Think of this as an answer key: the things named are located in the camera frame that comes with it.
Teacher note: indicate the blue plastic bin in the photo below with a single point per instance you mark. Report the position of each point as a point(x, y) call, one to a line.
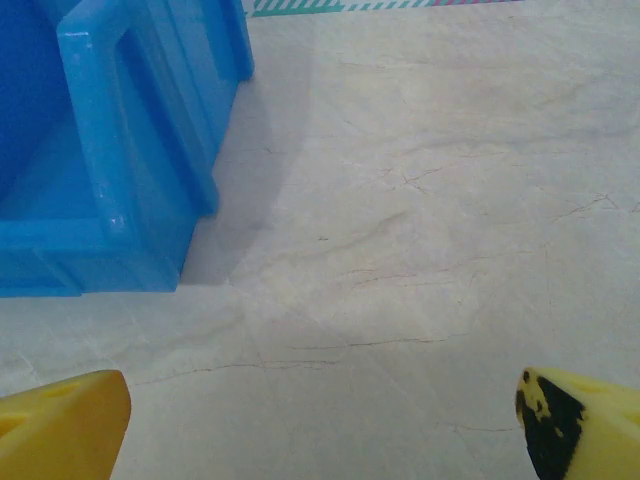
point(150, 225)

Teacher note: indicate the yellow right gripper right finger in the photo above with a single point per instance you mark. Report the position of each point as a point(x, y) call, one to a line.
point(590, 435)

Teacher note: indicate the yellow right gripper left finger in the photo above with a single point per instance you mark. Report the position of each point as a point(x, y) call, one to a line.
point(60, 430)

